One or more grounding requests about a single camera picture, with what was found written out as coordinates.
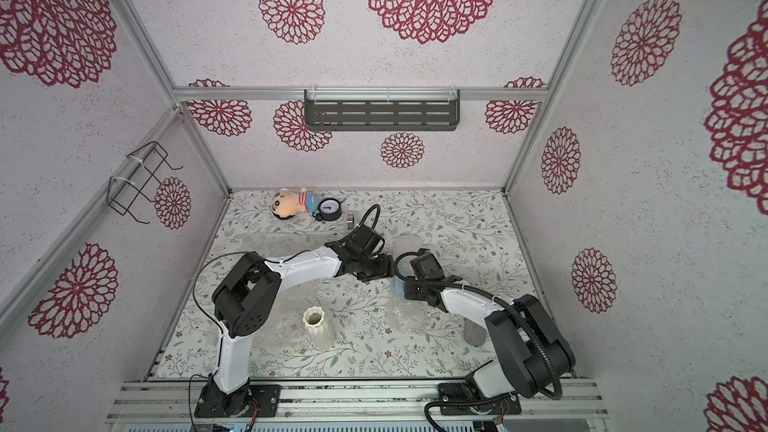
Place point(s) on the aluminium rail base frame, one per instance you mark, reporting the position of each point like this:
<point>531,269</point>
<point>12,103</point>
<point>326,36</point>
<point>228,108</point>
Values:
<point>357,400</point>

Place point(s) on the blue ribbed vase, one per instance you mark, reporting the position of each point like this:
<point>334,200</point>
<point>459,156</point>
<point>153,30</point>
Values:
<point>397,290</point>

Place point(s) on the cream ribbed vase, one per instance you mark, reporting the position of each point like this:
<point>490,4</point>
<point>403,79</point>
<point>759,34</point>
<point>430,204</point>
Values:
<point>318,328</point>

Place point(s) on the plush boy doll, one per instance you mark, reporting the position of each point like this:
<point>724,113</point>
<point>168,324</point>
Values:
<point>287,204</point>

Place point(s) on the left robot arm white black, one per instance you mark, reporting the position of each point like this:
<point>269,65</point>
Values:
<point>244,299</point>

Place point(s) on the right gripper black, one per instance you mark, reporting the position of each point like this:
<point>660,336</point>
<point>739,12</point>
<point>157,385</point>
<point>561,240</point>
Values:
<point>413,287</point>

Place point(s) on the black wire wall rack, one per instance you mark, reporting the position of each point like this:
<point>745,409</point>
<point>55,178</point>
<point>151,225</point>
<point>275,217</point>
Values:
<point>126,188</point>

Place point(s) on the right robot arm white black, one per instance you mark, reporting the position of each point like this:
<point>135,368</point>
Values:
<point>531,354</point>

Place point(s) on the black alarm clock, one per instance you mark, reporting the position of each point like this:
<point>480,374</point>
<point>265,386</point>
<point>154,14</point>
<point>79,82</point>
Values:
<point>328,210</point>

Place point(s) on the dark grey wall shelf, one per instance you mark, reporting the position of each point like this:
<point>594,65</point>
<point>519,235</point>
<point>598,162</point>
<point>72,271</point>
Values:
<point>386,111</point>

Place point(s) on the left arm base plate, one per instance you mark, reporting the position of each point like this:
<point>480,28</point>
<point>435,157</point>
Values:
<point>237,401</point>

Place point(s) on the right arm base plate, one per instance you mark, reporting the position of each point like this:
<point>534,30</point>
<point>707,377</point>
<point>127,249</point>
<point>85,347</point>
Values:
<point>477,401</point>

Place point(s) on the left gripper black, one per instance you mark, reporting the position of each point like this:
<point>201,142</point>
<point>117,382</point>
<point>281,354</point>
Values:
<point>387,269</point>

